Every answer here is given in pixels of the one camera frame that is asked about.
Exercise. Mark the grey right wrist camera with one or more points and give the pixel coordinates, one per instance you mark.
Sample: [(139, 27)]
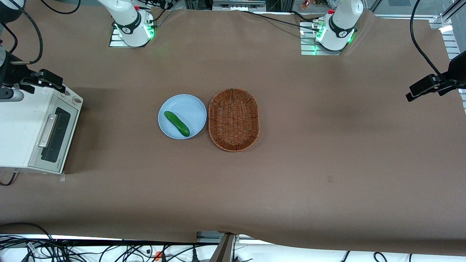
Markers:
[(10, 95)]

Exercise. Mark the white toaster oven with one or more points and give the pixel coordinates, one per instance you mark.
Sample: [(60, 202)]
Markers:
[(18, 131)]

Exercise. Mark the aluminium frame post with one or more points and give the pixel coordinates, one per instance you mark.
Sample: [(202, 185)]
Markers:
[(224, 247)]

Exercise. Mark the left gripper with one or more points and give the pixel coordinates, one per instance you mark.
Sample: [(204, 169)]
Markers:
[(457, 70)]

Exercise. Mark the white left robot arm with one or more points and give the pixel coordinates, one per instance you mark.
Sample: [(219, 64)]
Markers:
[(340, 25)]

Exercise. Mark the aluminium frame rail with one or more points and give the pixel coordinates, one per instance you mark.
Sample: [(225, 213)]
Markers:
[(451, 40)]

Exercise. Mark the brown table cover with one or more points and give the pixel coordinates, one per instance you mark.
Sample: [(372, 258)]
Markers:
[(291, 182)]

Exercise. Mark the round oven knob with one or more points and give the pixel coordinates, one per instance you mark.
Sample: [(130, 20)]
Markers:
[(67, 93), (76, 100)]

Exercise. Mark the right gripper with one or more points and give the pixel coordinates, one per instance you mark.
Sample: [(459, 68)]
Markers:
[(13, 74)]

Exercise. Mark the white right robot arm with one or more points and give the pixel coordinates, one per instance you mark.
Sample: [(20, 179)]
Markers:
[(131, 22)]

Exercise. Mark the brown wicker basket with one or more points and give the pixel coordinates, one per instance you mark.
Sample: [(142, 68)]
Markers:
[(233, 120)]

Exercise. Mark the green cucumber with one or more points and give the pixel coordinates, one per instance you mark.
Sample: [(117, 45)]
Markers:
[(177, 123)]

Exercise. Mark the light blue plate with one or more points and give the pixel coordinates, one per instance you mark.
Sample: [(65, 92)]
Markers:
[(189, 109)]

